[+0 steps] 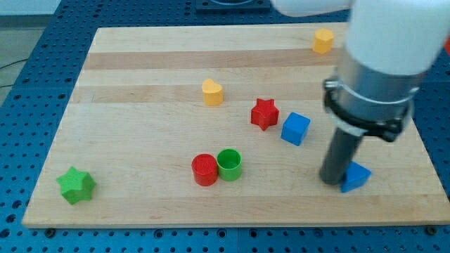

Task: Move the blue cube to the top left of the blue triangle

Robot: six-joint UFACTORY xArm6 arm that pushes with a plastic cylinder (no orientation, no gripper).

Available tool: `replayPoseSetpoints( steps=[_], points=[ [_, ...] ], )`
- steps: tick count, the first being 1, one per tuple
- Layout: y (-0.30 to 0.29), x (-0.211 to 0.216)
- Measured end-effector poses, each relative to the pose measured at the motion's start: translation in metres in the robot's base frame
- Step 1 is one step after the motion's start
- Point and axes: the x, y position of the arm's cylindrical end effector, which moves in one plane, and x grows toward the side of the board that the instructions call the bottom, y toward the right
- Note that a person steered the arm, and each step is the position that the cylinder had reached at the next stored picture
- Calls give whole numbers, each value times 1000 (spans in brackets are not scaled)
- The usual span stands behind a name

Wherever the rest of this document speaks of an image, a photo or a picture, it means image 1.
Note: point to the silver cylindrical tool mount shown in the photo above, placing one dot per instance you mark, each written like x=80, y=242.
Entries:
x=363, y=101

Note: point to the blue triangle block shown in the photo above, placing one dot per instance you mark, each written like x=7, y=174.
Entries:
x=355, y=176

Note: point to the yellow heart block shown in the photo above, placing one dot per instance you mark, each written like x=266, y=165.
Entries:
x=212, y=93

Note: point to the green star block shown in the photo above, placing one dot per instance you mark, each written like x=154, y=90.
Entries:
x=76, y=186

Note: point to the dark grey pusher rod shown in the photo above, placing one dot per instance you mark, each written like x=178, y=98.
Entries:
x=340, y=153

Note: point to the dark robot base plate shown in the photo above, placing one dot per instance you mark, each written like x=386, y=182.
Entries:
x=213, y=6

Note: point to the yellow hexagon block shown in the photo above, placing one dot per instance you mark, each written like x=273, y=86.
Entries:
x=323, y=41

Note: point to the red cylinder block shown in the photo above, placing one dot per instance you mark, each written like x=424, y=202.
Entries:
x=205, y=169

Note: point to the green cylinder block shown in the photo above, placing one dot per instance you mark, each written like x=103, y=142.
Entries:
x=229, y=164

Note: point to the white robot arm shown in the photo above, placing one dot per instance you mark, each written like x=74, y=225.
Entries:
x=389, y=46

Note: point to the blue cube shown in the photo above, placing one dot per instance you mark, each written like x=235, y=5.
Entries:
x=295, y=128

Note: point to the red star block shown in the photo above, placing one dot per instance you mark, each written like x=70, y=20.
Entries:
x=264, y=114

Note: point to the wooden board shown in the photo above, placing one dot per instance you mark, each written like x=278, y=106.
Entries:
x=136, y=119

